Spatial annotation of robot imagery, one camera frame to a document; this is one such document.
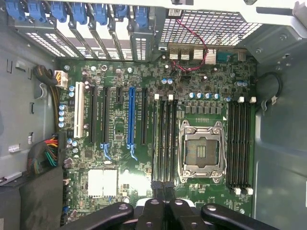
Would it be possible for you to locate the multicolour main power cable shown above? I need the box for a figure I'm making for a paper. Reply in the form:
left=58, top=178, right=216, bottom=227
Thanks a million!
left=27, top=133, right=67, bottom=177

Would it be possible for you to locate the silver rear port block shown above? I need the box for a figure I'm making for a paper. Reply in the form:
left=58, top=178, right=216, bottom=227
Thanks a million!
left=168, top=47, right=217, bottom=66

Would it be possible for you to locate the white expansion slot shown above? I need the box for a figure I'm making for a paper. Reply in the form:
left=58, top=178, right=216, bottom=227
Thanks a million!
left=73, top=81, right=85, bottom=139

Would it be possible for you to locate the black plastic cover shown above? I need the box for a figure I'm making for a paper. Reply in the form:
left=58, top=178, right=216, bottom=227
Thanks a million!
left=0, top=165, right=65, bottom=230

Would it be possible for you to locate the blue expansion slot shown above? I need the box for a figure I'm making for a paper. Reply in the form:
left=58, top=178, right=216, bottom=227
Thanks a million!
left=126, top=86, right=139, bottom=161

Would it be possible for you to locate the red and black wire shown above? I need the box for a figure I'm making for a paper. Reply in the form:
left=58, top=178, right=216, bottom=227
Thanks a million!
left=172, top=18, right=209, bottom=72

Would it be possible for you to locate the grey metal PC case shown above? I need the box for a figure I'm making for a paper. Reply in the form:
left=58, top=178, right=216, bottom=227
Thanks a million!
left=0, top=0, right=307, bottom=230

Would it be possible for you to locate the silver chipset heat sink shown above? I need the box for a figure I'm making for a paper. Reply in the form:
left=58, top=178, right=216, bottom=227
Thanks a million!
left=87, top=169, right=119, bottom=198

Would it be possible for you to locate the silver CPU socket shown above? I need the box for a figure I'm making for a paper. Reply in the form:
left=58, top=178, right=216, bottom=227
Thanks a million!
left=178, top=119, right=228, bottom=184

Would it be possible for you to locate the long black expansion slot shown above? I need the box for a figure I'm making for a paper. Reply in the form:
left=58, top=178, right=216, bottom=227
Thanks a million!
left=141, top=88, right=148, bottom=146
left=100, top=86, right=111, bottom=161
left=89, top=85, right=98, bottom=144

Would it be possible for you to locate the short black expansion slot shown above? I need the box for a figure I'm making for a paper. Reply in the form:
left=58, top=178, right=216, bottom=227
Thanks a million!
left=116, top=86, right=124, bottom=104

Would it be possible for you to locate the thin black cable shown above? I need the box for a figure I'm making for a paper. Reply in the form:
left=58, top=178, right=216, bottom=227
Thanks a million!
left=253, top=71, right=283, bottom=106

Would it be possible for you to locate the perforated metal slot cover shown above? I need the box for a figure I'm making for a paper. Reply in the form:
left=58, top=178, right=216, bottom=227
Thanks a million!
left=130, top=33, right=154, bottom=62

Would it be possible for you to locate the black sleeved yellow power cable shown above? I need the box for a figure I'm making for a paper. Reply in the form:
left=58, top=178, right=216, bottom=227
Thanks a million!
left=33, top=65, right=60, bottom=131

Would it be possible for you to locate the black RAM slot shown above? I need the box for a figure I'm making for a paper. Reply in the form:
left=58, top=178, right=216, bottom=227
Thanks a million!
left=240, top=97, right=248, bottom=190
left=159, top=97, right=166, bottom=183
left=227, top=100, right=235, bottom=190
left=234, top=97, right=241, bottom=195
left=153, top=94, right=160, bottom=183
left=172, top=97, right=179, bottom=183
left=247, top=96, right=255, bottom=195
left=165, top=94, right=173, bottom=183

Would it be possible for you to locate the white power connector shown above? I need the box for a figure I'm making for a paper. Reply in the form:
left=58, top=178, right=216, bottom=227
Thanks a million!
left=54, top=69, right=69, bottom=90

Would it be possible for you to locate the green motherboard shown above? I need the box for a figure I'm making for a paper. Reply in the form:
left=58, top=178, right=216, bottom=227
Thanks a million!
left=59, top=57, right=259, bottom=226

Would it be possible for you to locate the blue serial port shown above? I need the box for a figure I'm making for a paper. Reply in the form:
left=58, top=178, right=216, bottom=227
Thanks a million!
left=216, top=51, right=230, bottom=65

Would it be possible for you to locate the metal wire locking lever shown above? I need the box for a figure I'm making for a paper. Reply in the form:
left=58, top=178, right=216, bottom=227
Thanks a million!
left=215, top=121, right=228, bottom=174
left=179, top=120, right=187, bottom=184

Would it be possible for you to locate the blue card retention clip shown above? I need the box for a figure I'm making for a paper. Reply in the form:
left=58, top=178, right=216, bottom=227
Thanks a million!
left=27, top=0, right=48, bottom=24
left=114, top=4, right=128, bottom=22
left=93, top=2, right=109, bottom=26
left=49, top=0, right=70, bottom=24
left=134, top=6, right=151, bottom=30
left=71, top=0, right=89, bottom=25
left=4, top=0, right=27, bottom=22

